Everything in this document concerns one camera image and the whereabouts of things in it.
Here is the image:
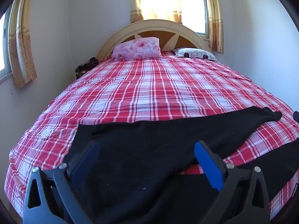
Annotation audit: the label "black pants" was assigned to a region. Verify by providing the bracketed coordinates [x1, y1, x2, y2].
[63, 107, 299, 224]

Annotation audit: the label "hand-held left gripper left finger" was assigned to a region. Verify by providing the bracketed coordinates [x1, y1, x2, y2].
[22, 140, 100, 224]

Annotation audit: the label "cream wooden headboard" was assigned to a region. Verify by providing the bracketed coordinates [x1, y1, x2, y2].
[96, 19, 212, 61]

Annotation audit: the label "dark patterned cloth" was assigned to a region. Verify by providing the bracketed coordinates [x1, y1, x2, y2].
[75, 57, 99, 79]

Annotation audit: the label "window behind headboard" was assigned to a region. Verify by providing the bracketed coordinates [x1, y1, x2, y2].
[180, 0, 209, 38]

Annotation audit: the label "side window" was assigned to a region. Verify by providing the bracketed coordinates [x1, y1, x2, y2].
[0, 7, 12, 82]

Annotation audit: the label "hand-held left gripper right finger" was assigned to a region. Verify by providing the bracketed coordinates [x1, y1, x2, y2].
[194, 141, 271, 224]

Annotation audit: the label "bed with red plaid sheet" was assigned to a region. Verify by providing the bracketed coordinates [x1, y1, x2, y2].
[4, 50, 299, 224]

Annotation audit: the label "pink floral pillow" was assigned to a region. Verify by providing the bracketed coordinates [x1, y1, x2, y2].
[111, 37, 162, 60]

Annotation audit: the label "yellow patterned curtain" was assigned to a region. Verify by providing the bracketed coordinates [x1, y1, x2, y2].
[8, 0, 38, 89]
[130, 0, 183, 24]
[206, 0, 224, 54]

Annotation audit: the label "white pillow with black pattern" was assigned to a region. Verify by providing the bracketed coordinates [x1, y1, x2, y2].
[174, 48, 218, 61]

